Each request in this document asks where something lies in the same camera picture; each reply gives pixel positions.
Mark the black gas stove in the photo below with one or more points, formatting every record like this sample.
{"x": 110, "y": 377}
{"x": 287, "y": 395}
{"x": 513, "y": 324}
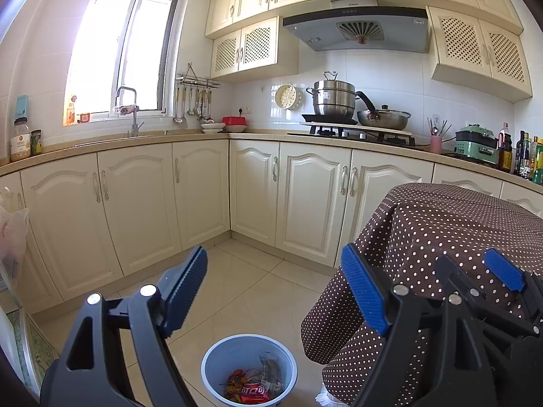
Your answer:
{"x": 336, "y": 127}

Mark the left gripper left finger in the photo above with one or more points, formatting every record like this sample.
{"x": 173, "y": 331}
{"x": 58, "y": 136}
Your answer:
{"x": 91, "y": 368}

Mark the grey range hood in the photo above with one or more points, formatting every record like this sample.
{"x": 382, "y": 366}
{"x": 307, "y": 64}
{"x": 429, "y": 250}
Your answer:
{"x": 363, "y": 27}

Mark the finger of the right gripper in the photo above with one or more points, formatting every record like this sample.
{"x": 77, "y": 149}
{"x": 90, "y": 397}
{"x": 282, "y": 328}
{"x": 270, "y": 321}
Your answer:
{"x": 455, "y": 280}
{"x": 527, "y": 287}

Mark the dark oil bottle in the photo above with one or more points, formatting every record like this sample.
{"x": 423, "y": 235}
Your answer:
{"x": 521, "y": 165}

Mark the brown polka dot tablecloth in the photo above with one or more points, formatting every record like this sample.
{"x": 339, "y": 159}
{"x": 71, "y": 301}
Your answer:
{"x": 413, "y": 226}

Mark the hanging utensil rack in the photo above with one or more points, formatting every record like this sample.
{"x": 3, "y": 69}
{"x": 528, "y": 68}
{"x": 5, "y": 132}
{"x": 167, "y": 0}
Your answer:
{"x": 193, "y": 96}

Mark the cream round strainer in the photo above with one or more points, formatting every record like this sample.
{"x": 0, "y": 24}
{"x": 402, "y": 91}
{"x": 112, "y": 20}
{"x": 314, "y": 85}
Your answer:
{"x": 288, "y": 96}

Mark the green yellow bottle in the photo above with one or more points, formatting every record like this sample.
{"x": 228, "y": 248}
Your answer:
{"x": 537, "y": 165}

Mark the red white bowl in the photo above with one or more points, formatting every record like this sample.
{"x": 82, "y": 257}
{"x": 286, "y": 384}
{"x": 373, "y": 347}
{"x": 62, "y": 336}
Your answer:
{"x": 235, "y": 124}

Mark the light blue trash bin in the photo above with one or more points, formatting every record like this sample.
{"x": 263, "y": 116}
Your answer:
{"x": 235, "y": 360}

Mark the white plastic bag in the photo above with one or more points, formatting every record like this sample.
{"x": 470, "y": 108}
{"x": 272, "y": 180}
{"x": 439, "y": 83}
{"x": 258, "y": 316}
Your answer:
{"x": 14, "y": 229}

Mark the steel frying pan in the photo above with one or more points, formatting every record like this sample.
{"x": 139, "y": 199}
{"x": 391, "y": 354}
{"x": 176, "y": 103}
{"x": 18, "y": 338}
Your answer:
{"x": 384, "y": 117}

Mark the kitchen window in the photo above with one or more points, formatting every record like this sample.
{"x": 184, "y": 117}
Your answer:
{"x": 120, "y": 58}

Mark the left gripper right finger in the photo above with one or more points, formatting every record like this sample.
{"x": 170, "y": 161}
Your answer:
{"x": 456, "y": 372}

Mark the stainless steel steamer pot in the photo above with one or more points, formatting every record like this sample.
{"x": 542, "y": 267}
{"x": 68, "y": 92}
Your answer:
{"x": 332, "y": 97}

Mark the green electric cooker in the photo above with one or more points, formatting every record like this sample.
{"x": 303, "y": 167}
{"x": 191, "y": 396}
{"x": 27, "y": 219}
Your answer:
{"x": 476, "y": 143}

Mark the pink utensil cup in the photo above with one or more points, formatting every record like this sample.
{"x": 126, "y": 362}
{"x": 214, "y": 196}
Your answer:
{"x": 436, "y": 143}

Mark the crushed red soda can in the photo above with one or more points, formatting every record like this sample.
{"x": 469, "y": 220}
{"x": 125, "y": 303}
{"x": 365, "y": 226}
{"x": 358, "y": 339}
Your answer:
{"x": 253, "y": 394}

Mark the chrome sink faucet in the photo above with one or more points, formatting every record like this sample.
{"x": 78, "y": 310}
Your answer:
{"x": 132, "y": 109}

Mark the dark soy sauce bottle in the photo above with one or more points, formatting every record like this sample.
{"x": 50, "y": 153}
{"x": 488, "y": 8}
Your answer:
{"x": 505, "y": 150}

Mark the white lidded jar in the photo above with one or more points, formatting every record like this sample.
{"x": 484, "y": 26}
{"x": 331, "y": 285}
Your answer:
{"x": 20, "y": 143}

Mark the clear yellow bread wrapper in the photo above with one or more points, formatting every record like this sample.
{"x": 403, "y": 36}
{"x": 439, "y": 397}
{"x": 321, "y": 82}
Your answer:
{"x": 271, "y": 375}

